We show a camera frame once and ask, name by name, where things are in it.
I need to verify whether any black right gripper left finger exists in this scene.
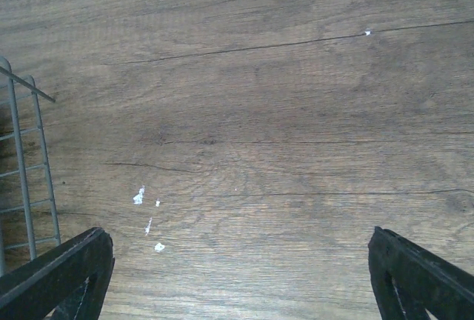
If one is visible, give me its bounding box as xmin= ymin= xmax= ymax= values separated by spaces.
xmin=1 ymin=227 xmax=115 ymax=319

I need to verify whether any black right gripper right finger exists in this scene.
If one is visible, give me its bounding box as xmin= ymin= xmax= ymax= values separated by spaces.
xmin=368 ymin=227 xmax=473 ymax=319

